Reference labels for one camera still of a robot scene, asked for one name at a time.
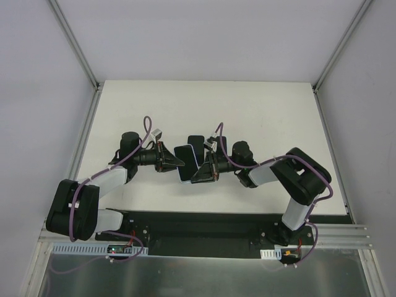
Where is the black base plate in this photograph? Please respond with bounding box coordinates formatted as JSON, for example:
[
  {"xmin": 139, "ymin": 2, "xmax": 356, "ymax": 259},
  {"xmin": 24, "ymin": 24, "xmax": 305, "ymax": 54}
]
[{"xmin": 94, "ymin": 210, "xmax": 355, "ymax": 257}]

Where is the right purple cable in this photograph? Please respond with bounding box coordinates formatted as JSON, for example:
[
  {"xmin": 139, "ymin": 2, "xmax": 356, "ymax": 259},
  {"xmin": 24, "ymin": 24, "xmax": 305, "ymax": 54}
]
[{"xmin": 215, "ymin": 123, "xmax": 334, "ymax": 270}]

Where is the purple cable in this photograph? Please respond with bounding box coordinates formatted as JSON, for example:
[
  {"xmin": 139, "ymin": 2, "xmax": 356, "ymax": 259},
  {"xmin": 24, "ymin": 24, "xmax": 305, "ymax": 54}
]
[
  {"xmin": 215, "ymin": 123, "xmax": 334, "ymax": 270},
  {"xmin": 68, "ymin": 116, "xmax": 155, "ymax": 264}
]

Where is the right aluminium frame post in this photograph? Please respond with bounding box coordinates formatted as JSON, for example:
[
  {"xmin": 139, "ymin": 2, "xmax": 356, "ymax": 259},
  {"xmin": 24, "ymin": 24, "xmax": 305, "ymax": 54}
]
[{"xmin": 312, "ymin": 0, "xmax": 374, "ymax": 94}]

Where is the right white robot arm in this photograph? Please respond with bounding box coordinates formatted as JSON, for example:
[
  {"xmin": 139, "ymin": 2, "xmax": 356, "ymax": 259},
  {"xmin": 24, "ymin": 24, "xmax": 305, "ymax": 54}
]
[{"xmin": 191, "ymin": 141, "xmax": 332, "ymax": 246}]

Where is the left white cable duct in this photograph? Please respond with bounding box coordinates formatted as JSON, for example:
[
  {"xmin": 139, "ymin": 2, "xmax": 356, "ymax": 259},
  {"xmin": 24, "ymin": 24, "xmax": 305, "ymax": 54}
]
[{"xmin": 52, "ymin": 243, "xmax": 149, "ymax": 257}]

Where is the light blue phone face down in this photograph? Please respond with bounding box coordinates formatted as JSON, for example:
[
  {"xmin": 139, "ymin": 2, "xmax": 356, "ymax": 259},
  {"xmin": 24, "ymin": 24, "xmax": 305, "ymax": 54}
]
[{"xmin": 173, "ymin": 144, "xmax": 200, "ymax": 182}]

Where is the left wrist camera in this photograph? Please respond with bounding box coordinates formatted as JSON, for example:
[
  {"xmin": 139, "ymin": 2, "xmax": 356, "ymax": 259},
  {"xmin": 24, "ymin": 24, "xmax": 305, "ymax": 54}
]
[{"xmin": 150, "ymin": 129, "xmax": 163, "ymax": 142}]

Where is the left aluminium frame post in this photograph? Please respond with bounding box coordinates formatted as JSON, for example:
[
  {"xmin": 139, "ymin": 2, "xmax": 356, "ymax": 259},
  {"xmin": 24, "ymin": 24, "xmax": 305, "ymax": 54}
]
[{"xmin": 46, "ymin": 0, "xmax": 101, "ymax": 90}]

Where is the white cable duct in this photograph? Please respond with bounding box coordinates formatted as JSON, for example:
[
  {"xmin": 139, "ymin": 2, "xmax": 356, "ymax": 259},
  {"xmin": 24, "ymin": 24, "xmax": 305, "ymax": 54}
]
[
  {"xmin": 52, "ymin": 243, "xmax": 149, "ymax": 257},
  {"xmin": 260, "ymin": 247, "xmax": 303, "ymax": 260}
]

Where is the aluminium front rail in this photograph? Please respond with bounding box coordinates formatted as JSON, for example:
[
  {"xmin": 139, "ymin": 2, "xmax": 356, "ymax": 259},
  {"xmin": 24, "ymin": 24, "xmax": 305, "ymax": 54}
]
[{"xmin": 38, "ymin": 224, "xmax": 374, "ymax": 249}]

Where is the right white cable duct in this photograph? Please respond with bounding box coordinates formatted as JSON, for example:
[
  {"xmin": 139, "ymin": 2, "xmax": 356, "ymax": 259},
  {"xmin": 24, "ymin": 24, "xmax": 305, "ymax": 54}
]
[{"xmin": 260, "ymin": 247, "xmax": 303, "ymax": 260}]

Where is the aluminium frame post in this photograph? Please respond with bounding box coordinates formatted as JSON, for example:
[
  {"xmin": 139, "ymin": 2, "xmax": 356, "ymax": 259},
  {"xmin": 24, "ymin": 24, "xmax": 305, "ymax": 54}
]
[
  {"xmin": 312, "ymin": 0, "xmax": 374, "ymax": 94},
  {"xmin": 46, "ymin": 0, "xmax": 101, "ymax": 90}
]

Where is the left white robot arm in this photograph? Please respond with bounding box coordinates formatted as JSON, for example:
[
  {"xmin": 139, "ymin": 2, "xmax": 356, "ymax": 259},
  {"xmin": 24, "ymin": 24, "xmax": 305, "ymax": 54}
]
[{"xmin": 45, "ymin": 129, "xmax": 184, "ymax": 242}]

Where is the black phone case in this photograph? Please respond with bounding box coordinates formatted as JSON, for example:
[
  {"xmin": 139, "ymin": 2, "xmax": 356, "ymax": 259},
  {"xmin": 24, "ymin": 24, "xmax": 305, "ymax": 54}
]
[{"xmin": 187, "ymin": 135, "xmax": 205, "ymax": 166}]

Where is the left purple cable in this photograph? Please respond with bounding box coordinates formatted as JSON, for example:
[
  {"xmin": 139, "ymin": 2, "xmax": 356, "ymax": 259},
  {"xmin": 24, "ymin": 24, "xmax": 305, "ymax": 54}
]
[{"xmin": 68, "ymin": 116, "xmax": 155, "ymax": 264}]

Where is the gold phone with black screen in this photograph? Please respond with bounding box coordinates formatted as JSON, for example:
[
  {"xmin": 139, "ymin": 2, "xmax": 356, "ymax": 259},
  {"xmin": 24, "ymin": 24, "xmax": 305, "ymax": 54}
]
[{"xmin": 213, "ymin": 136, "xmax": 229, "ymax": 155}]

